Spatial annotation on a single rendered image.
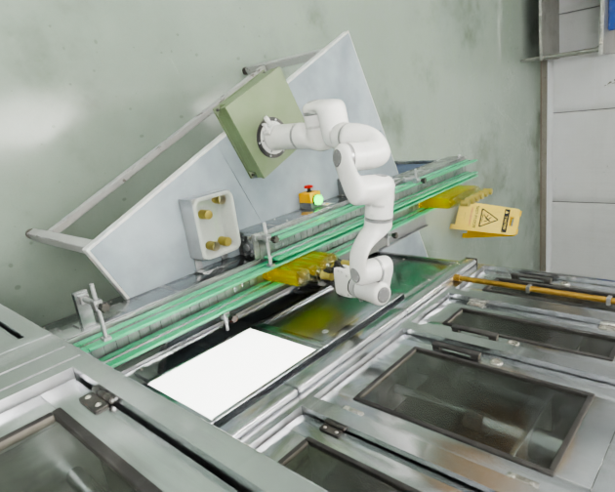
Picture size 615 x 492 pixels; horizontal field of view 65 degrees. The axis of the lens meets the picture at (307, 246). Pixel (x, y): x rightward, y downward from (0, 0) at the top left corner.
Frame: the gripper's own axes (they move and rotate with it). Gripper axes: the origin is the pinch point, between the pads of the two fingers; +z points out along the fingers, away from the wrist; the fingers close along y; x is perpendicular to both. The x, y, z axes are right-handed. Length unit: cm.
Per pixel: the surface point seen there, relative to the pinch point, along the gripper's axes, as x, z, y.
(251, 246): 17.5, 24.4, 11.4
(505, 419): 6, -75, -18
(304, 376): 33.0, -30.6, -13.5
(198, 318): 46.7, 10.5, -3.8
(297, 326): 17.5, -2.5, -12.8
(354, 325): 4.6, -18.1, -12.1
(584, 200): -557, 203, -100
